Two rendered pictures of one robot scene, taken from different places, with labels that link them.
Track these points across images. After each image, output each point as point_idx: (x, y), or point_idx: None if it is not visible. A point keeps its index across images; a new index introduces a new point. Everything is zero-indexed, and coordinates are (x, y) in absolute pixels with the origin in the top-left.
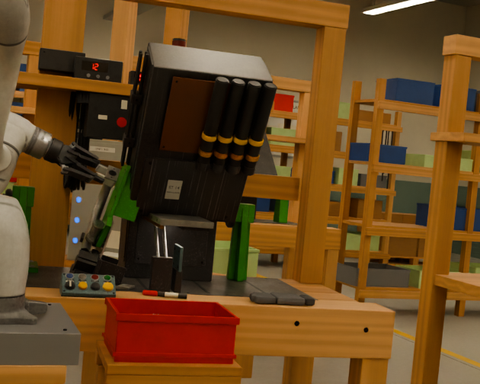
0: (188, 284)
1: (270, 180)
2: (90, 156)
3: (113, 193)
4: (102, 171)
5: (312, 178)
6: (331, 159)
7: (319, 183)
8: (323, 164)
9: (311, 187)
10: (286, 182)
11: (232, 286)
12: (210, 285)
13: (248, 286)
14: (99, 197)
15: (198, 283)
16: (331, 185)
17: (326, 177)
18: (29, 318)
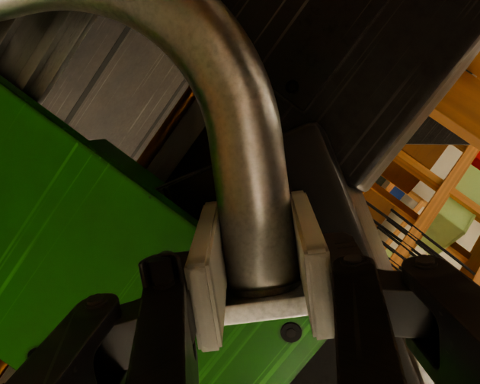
0: (81, 68)
1: None
2: (443, 378)
3: (116, 275)
4: (302, 264)
5: (452, 123)
6: None
7: (443, 120)
8: (473, 142)
9: (438, 113)
10: None
11: (142, 96)
12: (119, 79)
13: (171, 88)
14: (171, 45)
15: (120, 49)
16: (439, 123)
17: (451, 129)
18: None
